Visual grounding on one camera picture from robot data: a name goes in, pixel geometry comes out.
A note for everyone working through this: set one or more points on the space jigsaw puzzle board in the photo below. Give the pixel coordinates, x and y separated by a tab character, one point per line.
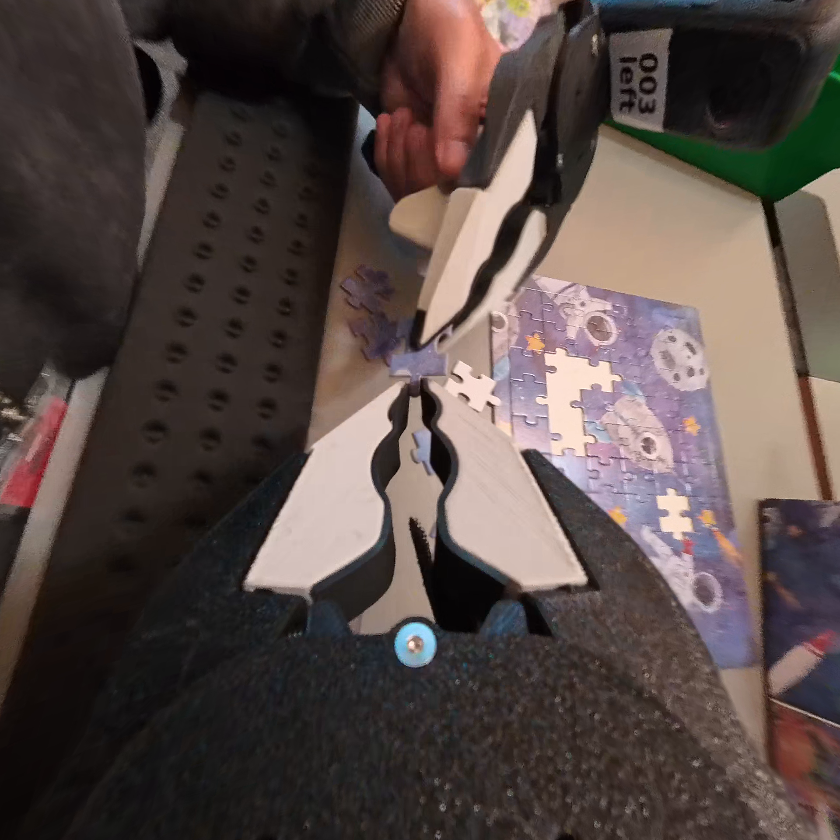
689	459

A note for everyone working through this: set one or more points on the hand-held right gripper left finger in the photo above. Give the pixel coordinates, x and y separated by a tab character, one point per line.
315	525

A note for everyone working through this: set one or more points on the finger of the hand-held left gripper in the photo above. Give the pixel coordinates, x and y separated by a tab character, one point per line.
525	249
479	229

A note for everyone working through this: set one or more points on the person's left forearm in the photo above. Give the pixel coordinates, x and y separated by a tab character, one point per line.
262	39

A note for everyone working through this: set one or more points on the white-backed jigsaw puzzle piece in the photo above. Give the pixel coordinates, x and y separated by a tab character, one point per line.
474	386

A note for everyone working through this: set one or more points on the beige desk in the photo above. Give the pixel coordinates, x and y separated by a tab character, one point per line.
656	216

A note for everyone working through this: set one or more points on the green plastic bin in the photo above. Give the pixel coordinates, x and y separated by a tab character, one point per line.
754	170

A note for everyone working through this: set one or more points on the space print puzzle box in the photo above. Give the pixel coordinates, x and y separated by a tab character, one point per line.
800	590

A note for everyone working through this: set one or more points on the black perforated pad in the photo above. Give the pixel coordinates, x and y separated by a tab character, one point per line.
229	295

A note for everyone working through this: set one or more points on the colourful jigsaw puzzle board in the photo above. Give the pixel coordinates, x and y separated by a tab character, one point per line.
518	16

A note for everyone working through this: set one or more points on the blue jigsaw puzzle piece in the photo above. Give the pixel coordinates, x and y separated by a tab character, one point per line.
423	453
380	334
420	362
367	285

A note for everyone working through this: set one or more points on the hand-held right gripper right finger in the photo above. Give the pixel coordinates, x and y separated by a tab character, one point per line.
512	518

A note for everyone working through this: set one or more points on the person's left hand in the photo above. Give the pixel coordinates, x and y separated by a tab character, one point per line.
439	79

